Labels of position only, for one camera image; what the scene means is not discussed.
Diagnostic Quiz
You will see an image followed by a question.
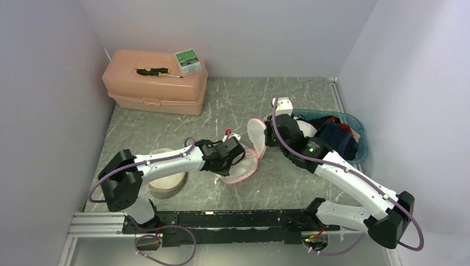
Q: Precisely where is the black bra in basin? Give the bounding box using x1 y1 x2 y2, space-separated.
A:
294 115 341 129

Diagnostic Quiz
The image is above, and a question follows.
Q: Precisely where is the beige mesh laundry bag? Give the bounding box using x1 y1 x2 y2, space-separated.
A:
144 163 187 193

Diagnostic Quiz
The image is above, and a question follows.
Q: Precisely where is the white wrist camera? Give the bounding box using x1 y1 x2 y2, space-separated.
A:
272 97 293 117
222 129 241 142

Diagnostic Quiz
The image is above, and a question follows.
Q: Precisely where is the small green white box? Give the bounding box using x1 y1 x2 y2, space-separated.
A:
174 49 202 76

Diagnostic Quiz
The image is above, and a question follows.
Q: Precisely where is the white bra with black trim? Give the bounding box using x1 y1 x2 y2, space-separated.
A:
297 120 317 137

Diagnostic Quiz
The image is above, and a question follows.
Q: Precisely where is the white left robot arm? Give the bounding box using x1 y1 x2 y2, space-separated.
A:
89 137 246 233

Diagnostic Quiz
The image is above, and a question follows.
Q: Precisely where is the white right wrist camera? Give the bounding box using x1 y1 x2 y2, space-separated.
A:
272 97 293 117

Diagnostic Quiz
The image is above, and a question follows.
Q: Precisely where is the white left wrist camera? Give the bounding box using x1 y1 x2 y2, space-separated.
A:
222 129 241 142

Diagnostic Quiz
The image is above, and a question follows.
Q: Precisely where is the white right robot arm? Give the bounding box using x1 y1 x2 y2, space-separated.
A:
264 114 417 249

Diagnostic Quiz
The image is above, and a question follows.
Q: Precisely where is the black yellow screwdriver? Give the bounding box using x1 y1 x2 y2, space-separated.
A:
135 68 183 78

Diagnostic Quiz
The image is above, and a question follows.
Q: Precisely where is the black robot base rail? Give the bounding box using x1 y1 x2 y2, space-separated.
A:
122 209 339 247

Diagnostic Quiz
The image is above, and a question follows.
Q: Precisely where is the pink plastic storage box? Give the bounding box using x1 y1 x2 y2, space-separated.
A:
102 49 208 115

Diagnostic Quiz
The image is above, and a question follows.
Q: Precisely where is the red and navy bra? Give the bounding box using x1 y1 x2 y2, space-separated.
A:
315 122 360 160

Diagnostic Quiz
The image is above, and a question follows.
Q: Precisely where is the teal plastic basin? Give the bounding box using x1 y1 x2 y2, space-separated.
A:
292 109 369 165

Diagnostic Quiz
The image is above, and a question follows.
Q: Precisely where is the pink rimmed mesh laundry bag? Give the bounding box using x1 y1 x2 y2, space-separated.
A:
216 118 267 185

